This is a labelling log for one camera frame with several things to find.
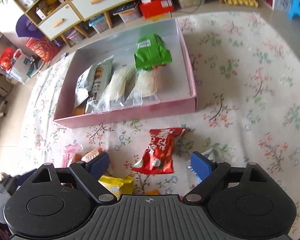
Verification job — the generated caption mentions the red candy packet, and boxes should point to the red candy packet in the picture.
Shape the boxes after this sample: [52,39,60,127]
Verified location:
[132,127,185,175]

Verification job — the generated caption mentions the blue truffle chocolate packet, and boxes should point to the blue truffle chocolate packet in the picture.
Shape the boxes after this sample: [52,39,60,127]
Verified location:
[187,148,216,184]

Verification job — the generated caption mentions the green snack bag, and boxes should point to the green snack bag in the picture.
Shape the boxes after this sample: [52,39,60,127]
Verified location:
[134,34,172,71]

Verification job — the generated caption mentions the brown biscuit packet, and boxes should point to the brown biscuit packet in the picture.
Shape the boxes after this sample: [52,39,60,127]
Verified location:
[81,147,104,163]

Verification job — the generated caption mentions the pink cardboard box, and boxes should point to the pink cardboard box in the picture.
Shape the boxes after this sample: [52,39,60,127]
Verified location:
[54,18,197,128]

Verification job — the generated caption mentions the clear bag rice crackers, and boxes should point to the clear bag rice crackers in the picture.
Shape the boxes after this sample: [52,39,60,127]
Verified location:
[125,67,162,107]

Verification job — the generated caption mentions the yellow snack bag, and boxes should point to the yellow snack bag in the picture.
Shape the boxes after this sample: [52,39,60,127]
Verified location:
[98,175,134,199]

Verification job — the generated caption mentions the clear bag white crackers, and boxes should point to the clear bag white crackers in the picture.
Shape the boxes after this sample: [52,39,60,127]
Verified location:
[93,66,136,113]

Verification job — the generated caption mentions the white shopping bag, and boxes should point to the white shopping bag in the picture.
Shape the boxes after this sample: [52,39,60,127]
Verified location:
[0,47,39,84]

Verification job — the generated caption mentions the clear plastic storage bin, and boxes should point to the clear plastic storage bin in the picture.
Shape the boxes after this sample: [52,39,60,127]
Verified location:
[88,15,109,34]

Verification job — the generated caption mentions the orange snack packet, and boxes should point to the orange snack packet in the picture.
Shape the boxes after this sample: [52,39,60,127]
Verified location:
[144,189,160,196]

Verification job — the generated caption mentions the floral tablecloth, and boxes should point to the floral tablecloth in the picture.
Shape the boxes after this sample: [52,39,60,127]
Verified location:
[22,11,300,235]

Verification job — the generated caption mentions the red cardboard box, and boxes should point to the red cardboard box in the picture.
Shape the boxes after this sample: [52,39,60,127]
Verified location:
[140,0,174,18]

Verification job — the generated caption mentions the pink wafer packet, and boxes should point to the pink wafer packet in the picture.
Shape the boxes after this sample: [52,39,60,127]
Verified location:
[62,144,84,167]

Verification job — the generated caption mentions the purple hat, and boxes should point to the purple hat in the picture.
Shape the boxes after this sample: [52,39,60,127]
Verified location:
[15,15,45,40]

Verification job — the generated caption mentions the red gift bag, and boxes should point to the red gift bag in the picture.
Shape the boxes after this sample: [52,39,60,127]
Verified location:
[25,37,61,62]

